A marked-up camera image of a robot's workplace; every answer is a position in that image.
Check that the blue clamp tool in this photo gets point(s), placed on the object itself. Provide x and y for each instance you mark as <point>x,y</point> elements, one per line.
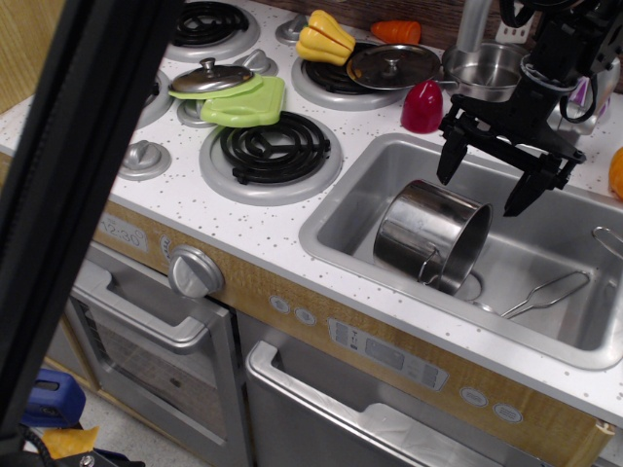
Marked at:
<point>56,400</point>

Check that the small steel saucepan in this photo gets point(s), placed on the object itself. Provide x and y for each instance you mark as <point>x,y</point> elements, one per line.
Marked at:
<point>490,74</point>

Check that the toy oven door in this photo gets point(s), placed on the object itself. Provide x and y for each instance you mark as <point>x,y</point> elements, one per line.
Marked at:
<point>170,359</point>

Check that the back left black burner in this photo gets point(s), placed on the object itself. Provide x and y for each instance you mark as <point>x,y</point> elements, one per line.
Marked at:
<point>212,29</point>

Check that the grey front stove knob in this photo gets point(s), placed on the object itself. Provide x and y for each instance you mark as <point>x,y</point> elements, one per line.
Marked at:
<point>144,160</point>

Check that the stainless steel pot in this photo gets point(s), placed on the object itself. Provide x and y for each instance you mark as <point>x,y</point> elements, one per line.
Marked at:
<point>432,235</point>

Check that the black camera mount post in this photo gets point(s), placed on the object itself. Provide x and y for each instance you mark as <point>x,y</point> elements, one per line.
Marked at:
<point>98,74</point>

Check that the yellow toy bell pepper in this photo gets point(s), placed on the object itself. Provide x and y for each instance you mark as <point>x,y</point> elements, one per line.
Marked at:
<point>324,40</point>

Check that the toy dishwasher door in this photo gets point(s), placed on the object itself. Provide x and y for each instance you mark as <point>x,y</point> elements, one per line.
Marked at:
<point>308,409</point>

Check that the large steel pot lid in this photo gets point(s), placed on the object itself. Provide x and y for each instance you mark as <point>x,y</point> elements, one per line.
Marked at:
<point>393,66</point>

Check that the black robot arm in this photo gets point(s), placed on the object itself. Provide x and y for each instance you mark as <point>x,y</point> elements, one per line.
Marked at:
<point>574,39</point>

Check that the front black stove burner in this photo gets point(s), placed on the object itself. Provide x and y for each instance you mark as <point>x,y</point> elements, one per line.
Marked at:
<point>292,160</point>

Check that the grey hidden stove knob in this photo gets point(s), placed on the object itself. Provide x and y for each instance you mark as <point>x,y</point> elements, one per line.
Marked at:
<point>189,114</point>

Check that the grey middle stove knob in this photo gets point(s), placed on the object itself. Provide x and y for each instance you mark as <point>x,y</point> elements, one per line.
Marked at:
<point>259,63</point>

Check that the back right black burner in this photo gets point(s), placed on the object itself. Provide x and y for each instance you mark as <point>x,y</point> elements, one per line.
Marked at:
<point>330,86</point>

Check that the grey back stove knob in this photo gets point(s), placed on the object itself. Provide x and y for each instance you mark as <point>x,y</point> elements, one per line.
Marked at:
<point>289,32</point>

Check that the grey toy sink basin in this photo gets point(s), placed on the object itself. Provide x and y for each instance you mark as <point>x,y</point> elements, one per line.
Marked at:
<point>551,238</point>

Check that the orange toy carrot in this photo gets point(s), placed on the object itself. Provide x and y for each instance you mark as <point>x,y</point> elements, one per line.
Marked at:
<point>397,31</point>

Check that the red toy pepper piece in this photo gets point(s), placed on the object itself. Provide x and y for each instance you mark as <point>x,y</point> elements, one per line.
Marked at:
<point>423,108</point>

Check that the orange toy fruit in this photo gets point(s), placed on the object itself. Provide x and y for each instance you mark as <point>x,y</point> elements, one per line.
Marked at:
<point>615,173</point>

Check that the silver toy faucet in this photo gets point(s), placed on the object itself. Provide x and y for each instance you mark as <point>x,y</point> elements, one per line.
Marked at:
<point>472,25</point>

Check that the metal wire utensil handle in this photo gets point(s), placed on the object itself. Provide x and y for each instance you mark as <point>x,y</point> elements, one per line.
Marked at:
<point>609,239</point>

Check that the small steel pot lid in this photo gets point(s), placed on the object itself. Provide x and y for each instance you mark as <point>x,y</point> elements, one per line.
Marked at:
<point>211,76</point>

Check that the metal wire-handled utensil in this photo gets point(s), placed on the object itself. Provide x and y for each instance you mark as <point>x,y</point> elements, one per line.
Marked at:
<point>544,295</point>

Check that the grey oven dial knob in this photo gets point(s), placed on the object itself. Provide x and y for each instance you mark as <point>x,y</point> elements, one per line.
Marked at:
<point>192,274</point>

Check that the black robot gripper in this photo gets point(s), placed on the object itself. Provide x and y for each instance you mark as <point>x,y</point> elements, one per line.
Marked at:
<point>515,131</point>

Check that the left edge stove burner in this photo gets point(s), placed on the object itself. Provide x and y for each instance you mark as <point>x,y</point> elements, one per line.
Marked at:
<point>158,101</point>

